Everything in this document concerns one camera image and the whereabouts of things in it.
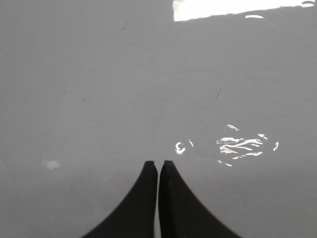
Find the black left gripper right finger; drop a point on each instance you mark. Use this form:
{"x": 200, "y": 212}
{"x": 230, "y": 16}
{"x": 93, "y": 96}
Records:
{"x": 181, "y": 214}

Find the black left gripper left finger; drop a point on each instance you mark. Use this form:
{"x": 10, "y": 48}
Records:
{"x": 134, "y": 216}

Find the white glossy whiteboard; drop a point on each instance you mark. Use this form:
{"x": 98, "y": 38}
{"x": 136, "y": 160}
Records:
{"x": 91, "y": 89}

